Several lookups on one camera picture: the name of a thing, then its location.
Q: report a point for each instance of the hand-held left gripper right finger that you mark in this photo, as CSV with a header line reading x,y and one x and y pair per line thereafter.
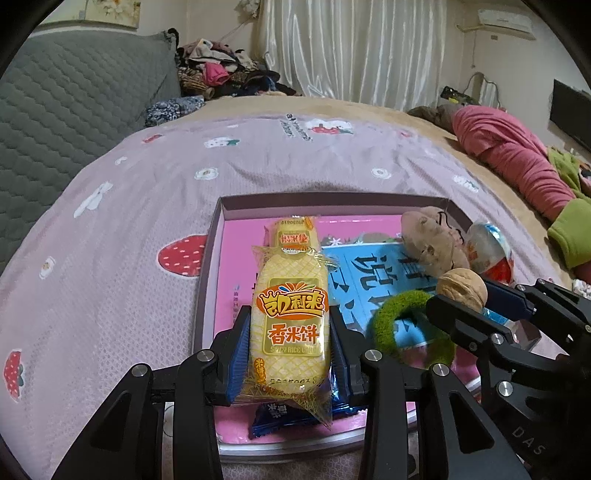
x,y
340,364

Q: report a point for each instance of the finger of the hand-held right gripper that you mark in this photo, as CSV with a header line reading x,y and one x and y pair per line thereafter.
x,y
466,327
508,297

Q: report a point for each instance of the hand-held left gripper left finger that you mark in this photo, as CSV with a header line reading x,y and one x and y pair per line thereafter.
x,y
235,364

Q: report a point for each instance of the blue and white egg packet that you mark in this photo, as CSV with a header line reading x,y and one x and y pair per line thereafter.
x,y
498,318

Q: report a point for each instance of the walnut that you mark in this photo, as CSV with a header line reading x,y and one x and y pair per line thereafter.
x,y
461,286

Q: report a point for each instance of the red and white egg packet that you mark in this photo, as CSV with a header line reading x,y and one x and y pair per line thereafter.
x,y
489,251

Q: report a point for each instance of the yellow rice cracker packet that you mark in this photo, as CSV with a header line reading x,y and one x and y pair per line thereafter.
x,y
291,323
293,235

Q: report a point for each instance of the blue cookie packet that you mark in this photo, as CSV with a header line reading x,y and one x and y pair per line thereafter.
x,y
277,417

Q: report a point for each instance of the shallow box with pink bottom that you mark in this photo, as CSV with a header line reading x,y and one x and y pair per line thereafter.
x,y
226,286

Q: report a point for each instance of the beige plush toy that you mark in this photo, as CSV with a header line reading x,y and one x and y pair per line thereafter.
x,y
431,240

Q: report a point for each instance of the green cloth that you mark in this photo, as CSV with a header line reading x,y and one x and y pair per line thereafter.
x,y
572,230

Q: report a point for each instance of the pink quilt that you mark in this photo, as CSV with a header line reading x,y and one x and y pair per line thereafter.
x,y
508,152

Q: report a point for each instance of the purple strawberry print blanket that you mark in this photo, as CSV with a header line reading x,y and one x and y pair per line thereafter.
x,y
138,207

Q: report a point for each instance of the black television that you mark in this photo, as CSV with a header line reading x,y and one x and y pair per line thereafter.
x,y
572,115

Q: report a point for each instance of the brown fuzzy cloth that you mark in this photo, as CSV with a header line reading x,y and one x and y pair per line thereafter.
x,y
429,114

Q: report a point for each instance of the round-topped mirror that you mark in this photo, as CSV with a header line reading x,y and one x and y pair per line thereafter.
x,y
485,90

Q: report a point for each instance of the dark printed packet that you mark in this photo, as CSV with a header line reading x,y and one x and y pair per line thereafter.
x,y
457,94

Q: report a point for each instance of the blue patterned cloth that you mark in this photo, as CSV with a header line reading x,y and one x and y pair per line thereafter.
x,y
173,110

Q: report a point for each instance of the white air conditioner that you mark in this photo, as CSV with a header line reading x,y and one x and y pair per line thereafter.
x,y
505,21

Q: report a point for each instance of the white curtain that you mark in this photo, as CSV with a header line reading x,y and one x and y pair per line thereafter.
x,y
351,50

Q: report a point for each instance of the pile of clothes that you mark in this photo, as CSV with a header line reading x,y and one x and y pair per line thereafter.
x,y
221,69

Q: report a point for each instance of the grey quilted headboard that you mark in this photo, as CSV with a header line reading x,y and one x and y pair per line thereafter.
x,y
69,106

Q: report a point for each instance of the white plush toy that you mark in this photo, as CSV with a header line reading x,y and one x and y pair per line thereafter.
x,y
249,5

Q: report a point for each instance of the floral wall picture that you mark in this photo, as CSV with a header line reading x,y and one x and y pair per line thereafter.
x,y
113,10

